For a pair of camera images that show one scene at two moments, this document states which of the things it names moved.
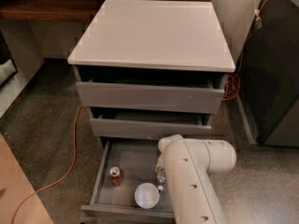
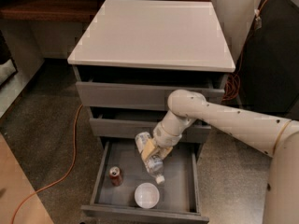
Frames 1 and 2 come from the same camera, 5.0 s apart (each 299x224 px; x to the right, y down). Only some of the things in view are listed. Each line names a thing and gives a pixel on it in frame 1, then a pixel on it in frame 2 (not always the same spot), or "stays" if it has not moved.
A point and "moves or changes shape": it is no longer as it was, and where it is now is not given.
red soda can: [116, 176] stays
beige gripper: [160, 163] -> [163, 136]
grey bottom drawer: [123, 166] stays
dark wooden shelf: [66, 6] stays
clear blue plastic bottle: [161, 177] moves or changes shape
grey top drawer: [159, 92] stays
